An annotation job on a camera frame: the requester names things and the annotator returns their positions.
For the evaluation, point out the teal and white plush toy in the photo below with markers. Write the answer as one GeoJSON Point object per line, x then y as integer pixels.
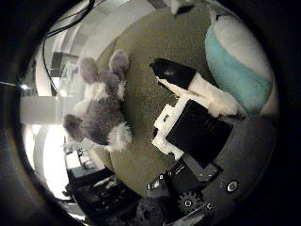
{"type": "Point", "coordinates": [238, 72]}

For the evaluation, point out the grey and white bunny plush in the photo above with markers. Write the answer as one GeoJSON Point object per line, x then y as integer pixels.
{"type": "Point", "coordinates": [100, 119]}

